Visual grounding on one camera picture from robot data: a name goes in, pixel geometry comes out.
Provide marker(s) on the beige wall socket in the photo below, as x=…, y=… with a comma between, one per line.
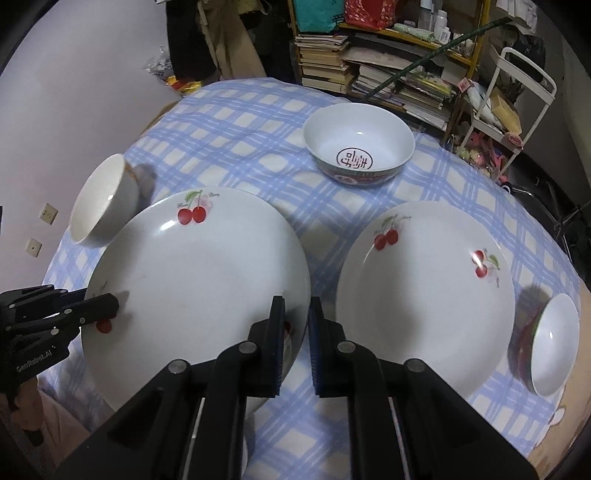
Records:
x=48, y=213
x=33, y=247

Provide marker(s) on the yellow metal shelf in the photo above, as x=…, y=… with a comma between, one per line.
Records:
x=480, y=46

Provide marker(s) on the peach printed blanket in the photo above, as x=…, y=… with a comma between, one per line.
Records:
x=554, y=438

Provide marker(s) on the plain white bowl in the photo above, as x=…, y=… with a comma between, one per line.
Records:
x=99, y=203

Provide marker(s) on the blue checked tablecloth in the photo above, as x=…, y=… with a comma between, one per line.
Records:
x=258, y=138

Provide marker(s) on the stack of old books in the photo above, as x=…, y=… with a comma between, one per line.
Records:
x=321, y=62

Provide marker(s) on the red patterned bag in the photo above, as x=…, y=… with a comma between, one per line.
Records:
x=367, y=11

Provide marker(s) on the teal bag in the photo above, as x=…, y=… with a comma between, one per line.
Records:
x=318, y=14

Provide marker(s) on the white metal cart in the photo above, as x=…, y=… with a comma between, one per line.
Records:
x=531, y=78

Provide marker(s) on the green pole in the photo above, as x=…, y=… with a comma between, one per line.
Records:
x=415, y=64

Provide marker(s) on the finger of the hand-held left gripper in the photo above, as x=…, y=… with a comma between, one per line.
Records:
x=99, y=308

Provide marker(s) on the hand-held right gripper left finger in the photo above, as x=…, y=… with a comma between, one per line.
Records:
x=277, y=344

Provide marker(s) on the white bottles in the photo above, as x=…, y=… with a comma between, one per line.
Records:
x=438, y=23

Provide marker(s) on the white bowl with red outside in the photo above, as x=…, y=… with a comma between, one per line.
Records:
x=554, y=341

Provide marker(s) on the beige hanging garment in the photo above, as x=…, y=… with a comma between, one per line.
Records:
x=235, y=41

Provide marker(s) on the yellow and red packet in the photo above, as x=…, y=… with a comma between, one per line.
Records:
x=184, y=85

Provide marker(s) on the dark hanging clothes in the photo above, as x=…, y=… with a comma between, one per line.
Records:
x=187, y=37

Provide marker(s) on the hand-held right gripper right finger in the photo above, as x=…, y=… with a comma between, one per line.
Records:
x=316, y=344

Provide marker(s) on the pile of magazines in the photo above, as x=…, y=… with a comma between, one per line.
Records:
x=406, y=94

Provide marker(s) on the pink items in cart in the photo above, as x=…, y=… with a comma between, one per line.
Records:
x=482, y=154

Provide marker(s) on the large white cherry plate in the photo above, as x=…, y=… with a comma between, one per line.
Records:
x=198, y=295

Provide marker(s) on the white bowl with red symbol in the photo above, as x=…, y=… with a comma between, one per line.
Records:
x=364, y=134

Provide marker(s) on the black metal stand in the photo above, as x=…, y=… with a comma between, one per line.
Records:
x=554, y=207

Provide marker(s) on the printed plastic bag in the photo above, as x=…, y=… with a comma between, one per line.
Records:
x=161, y=64

